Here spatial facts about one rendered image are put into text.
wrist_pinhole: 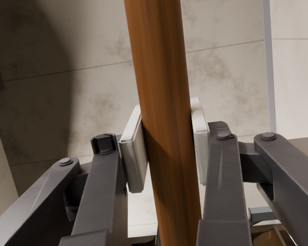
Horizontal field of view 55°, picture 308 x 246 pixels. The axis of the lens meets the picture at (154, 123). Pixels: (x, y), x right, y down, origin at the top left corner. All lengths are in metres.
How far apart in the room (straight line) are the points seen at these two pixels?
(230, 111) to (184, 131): 3.85
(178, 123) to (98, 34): 3.80
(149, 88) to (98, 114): 3.93
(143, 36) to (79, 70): 3.90
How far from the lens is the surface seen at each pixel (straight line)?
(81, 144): 4.29
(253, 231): 2.18
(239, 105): 4.02
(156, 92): 0.16
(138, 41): 0.16
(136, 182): 0.15
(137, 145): 0.15
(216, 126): 0.17
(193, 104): 0.19
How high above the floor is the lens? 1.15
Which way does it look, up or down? 6 degrees up
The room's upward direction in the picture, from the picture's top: 98 degrees counter-clockwise
